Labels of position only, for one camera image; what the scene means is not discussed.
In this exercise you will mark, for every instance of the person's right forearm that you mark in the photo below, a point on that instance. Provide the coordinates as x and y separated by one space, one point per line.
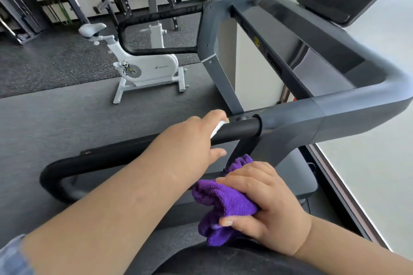
348 249

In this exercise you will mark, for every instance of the white exercise bike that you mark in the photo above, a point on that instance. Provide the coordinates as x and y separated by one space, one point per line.
151 68

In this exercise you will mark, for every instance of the person's right thumb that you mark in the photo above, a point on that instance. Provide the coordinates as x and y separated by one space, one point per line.
237 221

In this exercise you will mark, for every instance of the person's right middle finger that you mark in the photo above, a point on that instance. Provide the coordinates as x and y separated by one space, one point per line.
245 172

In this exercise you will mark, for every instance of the green resistance bands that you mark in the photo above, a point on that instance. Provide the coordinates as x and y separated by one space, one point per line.
63 13

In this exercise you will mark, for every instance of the person's left thumb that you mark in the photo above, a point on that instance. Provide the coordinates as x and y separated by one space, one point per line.
218 155

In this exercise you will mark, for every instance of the person's blue-grey sleeve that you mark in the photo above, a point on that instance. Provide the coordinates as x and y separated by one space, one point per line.
13 257

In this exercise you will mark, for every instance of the white wipe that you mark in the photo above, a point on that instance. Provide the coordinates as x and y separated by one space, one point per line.
217 129

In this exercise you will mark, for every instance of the person's right hand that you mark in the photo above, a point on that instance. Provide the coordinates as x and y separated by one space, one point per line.
277 210

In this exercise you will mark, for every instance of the dark grey treadmill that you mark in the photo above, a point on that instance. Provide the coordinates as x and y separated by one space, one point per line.
355 104

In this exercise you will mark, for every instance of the person's left forearm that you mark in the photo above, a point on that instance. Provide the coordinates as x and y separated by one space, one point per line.
106 207

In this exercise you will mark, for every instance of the purple microfibre cloth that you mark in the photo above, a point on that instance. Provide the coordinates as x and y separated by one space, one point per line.
226 200

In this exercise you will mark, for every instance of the person's left hand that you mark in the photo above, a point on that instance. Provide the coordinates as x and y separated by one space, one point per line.
184 146

